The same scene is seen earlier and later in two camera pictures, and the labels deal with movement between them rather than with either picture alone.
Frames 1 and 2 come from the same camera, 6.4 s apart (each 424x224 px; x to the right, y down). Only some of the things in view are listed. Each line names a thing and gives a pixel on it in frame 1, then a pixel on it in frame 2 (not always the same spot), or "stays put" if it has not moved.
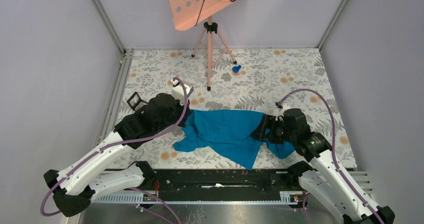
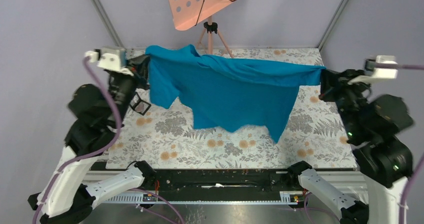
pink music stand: x=189 y=3 stays put
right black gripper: x=268 y=122 to x=331 y=80
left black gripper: x=183 y=124 to x=140 y=66
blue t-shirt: x=229 y=132 to x=218 y=89
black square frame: x=139 y=100 stays put
